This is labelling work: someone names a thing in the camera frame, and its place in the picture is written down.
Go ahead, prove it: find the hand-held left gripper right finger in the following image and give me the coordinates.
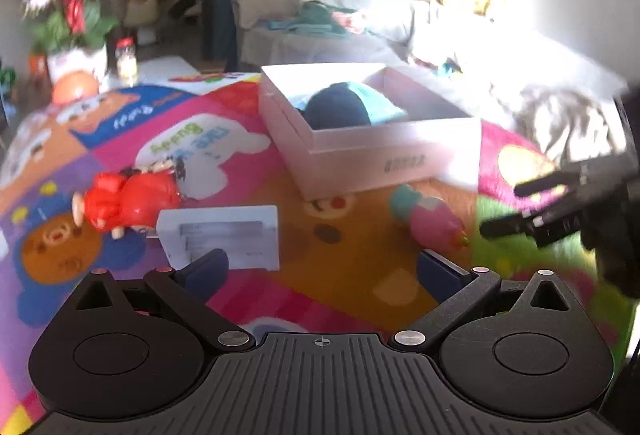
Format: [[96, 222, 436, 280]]
[[389, 247, 576, 350]]

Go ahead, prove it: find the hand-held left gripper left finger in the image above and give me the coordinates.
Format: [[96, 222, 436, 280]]
[[71, 247, 256, 350]]

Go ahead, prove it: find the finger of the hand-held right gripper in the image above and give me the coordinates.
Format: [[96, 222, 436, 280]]
[[479, 195, 601, 248], [514, 154, 628, 200]]

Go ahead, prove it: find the light blue plastic tool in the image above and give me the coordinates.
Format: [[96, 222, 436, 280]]
[[156, 204, 280, 272]]

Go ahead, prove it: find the pink and teal toy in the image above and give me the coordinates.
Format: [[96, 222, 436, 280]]
[[389, 184, 471, 250]]

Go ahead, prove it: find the red hooded doll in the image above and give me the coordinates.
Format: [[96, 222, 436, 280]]
[[71, 165, 183, 238]]

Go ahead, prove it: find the pink cardboard box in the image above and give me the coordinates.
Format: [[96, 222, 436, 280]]
[[257, 62, 483, 202]]

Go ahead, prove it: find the blue and white packet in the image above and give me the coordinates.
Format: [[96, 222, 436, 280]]
[[292, 82, 408, 126]]

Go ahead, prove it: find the black plush toy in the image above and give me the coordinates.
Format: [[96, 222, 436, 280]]
[[302, 82, 373, 130]]

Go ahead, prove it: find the colourful cartoon play mat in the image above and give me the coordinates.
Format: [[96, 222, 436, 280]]
[[0, 70, 640, 435]]

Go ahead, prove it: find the small colourful toy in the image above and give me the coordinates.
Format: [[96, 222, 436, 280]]
[[432, 58, 466, 78]]

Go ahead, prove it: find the clear jar with red lid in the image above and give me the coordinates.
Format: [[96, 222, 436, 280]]
[[115, 38, 140, 86]]

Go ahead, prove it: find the orange ball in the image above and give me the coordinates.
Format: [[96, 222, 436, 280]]
[[52, 70, 100, 106]]

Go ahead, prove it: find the potted pink orchid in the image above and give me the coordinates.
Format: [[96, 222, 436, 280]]
[[22, 0, 121, 86]]

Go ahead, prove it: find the pink cloth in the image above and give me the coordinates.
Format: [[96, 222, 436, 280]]
[[332, 10, 381, 33]]

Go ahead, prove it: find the beige sofa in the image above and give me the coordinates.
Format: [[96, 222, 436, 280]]
[[231, 0, 640, 176]]

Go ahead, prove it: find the small orange box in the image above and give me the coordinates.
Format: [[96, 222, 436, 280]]
[[27, 52, 48, 86]]

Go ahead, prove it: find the beige dining chair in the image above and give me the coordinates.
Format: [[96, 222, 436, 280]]
[[122, 0, 161, 28]]

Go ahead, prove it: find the green cloth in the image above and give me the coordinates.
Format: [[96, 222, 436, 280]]
[[267, 0, 351, 36]]

